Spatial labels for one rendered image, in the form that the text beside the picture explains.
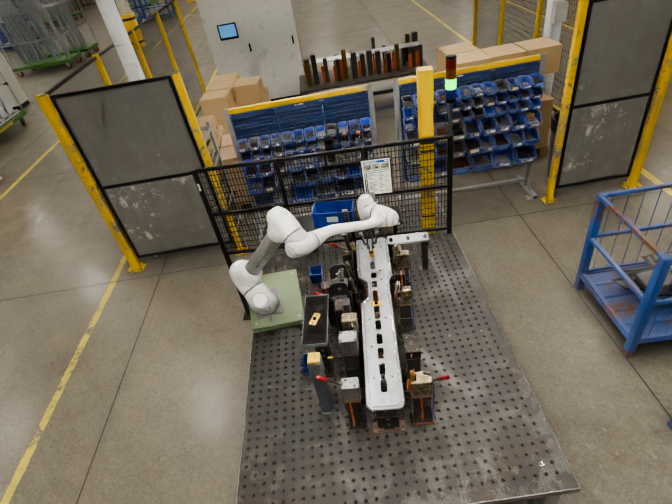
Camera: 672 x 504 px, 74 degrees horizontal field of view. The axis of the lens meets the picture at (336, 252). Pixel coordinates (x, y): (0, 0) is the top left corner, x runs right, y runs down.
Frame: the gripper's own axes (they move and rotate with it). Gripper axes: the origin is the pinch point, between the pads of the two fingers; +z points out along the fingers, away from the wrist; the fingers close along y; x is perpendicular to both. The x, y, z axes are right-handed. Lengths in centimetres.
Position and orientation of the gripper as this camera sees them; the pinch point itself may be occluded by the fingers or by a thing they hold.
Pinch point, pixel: (370, 248)
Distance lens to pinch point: 301.8
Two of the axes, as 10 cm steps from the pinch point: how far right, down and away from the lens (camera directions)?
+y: 9.9, -1.1, -0.9
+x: 0.0, -6.2, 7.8
